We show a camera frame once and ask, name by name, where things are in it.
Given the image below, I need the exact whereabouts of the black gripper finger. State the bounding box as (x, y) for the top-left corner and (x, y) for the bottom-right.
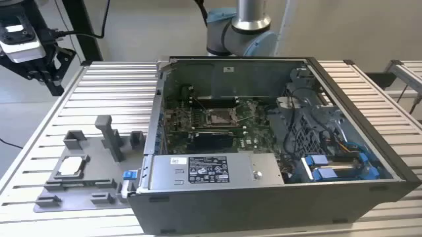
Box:
(45, 46), (77, 97)
(26, 70), (46, 82)

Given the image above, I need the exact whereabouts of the silver CPU with green edge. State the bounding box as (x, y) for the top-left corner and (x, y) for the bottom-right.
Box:
(56, 157), (85, 176)

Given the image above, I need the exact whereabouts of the CPU socket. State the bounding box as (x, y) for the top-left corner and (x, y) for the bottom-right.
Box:
(204, 108), (236, 128)

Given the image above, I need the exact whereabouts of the black RAM slot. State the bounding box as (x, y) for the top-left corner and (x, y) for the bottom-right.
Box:
(189, 125), (247, 132)

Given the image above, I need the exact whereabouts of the gray parts rack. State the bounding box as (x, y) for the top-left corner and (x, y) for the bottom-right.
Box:
(33, 115), (148, 213)

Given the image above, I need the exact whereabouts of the blue and white disk carrier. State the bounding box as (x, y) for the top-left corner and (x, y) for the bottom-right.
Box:
(118, 169), (137, 198)

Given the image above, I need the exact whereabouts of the metal socket cover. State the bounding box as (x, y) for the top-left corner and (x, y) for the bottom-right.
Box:
(196, 96), (239, 110)

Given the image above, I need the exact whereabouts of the black heatsink block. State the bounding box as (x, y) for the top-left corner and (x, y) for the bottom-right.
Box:
(192, 134), (235, 152)

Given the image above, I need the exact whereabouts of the green motherboard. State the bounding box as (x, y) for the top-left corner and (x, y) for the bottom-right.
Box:
(162, 96), (288, 179)

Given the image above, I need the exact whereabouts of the silver power supply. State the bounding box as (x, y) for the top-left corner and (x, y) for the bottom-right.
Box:
(144, 153), (285, 191)

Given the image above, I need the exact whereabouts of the black drive cage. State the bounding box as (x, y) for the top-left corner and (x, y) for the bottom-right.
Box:
(265, 98), (335, 158)

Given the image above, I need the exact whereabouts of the black open PC case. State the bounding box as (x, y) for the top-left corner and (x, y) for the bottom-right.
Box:
(126, 56), (422, 235)

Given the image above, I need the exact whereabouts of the blue disk carrier in bay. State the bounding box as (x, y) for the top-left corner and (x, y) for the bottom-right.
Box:
(305, 154), (328, 165)
(311, 167), (340, 182)

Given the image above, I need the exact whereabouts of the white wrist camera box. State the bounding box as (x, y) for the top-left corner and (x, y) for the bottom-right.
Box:
(0, 14), (45, 63)

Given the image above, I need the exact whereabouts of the black camera cable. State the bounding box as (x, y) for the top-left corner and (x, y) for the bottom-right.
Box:
(48, 0), (110, 40)

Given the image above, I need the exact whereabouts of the black stand post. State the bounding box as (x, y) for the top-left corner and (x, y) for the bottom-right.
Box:
(60, 0), (104, 67)

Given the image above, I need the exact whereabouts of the black floor cable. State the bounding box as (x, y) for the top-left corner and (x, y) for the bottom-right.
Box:
(0, 137), (24, 149)

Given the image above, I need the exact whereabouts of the blue wire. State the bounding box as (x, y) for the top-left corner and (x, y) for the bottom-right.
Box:
(344, 141), (368, 158)

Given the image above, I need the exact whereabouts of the aluminium profile frame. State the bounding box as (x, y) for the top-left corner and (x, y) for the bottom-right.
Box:
(383, 59), (422, 86)

